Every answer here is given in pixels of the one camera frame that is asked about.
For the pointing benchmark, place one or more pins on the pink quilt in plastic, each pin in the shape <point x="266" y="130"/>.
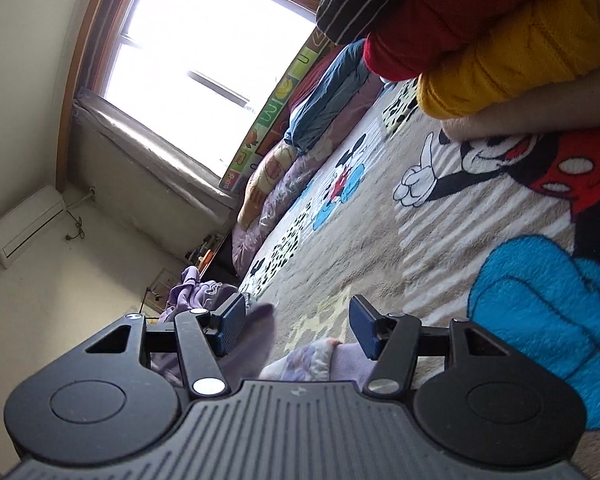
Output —
<point x="270" y="185"/>

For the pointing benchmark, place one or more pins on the lavender floral pajama garment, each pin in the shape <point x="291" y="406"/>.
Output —
<point x="252" y="340"/>

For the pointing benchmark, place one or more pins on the white air conditioner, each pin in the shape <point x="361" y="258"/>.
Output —
<point x="25" y="225"/>

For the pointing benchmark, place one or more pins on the cluttered dark shelf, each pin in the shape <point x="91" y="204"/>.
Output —
<point x="212" y="250"/>

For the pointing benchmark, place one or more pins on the grey plastic window sheet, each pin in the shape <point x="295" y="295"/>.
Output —
<point x="145" y="150"/>

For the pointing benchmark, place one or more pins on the cartoon printed blanket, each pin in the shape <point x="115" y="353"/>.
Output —
<point x="430" y="260"/>

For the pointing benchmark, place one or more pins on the dark red folded quilt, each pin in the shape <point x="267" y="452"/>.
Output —
<point x="312" y="80"/>

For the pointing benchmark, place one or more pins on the colourful alphabet foam mat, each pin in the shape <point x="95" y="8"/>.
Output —
<point x="270" y="115"/>

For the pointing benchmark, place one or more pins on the beige folded garment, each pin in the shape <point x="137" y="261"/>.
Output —
<point x="555" y="120"/>

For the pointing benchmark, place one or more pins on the wooden framed window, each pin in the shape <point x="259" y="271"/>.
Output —
<point x="200" y="45"/>

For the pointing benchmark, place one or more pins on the yellow knit sweater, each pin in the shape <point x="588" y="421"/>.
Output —
<point x="520" y="60"/>

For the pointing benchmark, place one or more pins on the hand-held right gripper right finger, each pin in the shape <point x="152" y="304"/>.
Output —
<point x="362" y="329"/>

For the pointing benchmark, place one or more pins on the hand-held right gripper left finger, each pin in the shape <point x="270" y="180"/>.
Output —
<point x="231" y="327"/>

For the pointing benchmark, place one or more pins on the red folded garment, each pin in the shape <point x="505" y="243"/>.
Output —
<point x="445" y="15"/>

